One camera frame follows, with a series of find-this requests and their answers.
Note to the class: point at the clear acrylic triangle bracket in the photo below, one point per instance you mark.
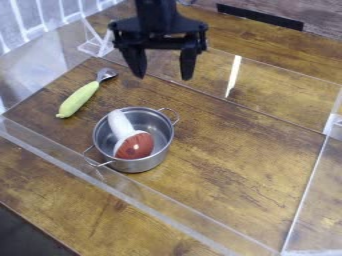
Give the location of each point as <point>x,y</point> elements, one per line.
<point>97,45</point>

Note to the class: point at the black strip on table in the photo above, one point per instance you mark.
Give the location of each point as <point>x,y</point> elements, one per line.
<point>261,17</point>

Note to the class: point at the silver metal pot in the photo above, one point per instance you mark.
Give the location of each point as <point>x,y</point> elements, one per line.
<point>149,120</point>

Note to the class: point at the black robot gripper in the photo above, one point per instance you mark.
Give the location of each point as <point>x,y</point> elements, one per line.
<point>160,28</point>

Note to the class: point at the red and white plush mushroom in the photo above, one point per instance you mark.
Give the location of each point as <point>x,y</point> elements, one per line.
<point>135,143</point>

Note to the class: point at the yellow handled metal tool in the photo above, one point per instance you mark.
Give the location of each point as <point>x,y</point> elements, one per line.
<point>81,96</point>

